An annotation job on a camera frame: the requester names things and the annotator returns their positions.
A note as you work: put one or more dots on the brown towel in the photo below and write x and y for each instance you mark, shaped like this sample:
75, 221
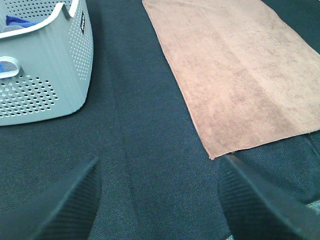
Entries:
246, 77

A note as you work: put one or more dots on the grey perforated laundry basket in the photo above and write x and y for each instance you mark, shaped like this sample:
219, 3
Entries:
53, 60

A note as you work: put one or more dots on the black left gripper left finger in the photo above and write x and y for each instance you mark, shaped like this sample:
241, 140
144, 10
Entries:
65, 211

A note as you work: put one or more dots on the blue cloth in basket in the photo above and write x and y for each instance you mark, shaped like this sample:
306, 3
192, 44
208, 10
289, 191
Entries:
13, 23

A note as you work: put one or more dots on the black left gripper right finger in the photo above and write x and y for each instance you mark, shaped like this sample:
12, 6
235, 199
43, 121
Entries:
257, 210

